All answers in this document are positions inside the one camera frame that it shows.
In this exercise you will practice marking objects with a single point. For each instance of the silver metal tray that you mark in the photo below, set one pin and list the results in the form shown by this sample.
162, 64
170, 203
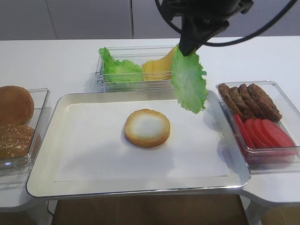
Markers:
42, 182

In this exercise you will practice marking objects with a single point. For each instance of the red tomato slice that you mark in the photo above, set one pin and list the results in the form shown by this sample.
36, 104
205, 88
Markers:
257, 126
248, 125
276, 135
245, 136

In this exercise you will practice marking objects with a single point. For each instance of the bottom bun half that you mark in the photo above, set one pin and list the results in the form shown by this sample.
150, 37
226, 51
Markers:
147, 128

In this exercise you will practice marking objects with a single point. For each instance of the clear patty tomato container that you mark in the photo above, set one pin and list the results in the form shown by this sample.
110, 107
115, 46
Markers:
290, 123

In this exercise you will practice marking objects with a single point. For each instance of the sesame bun top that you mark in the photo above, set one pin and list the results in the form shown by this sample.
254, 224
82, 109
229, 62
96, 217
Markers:
15, 140

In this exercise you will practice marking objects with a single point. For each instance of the yellow cheese slices stack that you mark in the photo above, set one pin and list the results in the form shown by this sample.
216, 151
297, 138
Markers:
157, 70

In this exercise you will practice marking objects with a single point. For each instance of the clear bun container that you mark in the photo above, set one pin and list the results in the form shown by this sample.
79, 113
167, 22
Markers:
38, 122

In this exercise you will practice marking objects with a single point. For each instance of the green lettuce pile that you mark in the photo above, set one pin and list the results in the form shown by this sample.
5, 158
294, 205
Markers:
119, 71

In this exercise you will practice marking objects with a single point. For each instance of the upright yellow cheese slice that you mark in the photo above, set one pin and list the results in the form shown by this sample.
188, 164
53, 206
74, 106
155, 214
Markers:
169, 57

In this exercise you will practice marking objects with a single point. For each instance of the green lettuce leaf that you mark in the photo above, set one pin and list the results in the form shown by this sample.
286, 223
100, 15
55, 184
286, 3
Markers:
188, 82

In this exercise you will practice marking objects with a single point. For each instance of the clear lettuce cheese container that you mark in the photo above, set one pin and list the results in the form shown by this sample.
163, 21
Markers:
138, 55

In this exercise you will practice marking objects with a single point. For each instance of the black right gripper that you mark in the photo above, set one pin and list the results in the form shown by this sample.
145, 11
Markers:
201, 19

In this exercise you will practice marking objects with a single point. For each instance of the plain brown bun top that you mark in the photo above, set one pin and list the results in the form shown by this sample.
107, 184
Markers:
16, 105

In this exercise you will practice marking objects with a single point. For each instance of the white paper sheet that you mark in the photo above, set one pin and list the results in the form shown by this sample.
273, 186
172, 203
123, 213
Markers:
96, 148

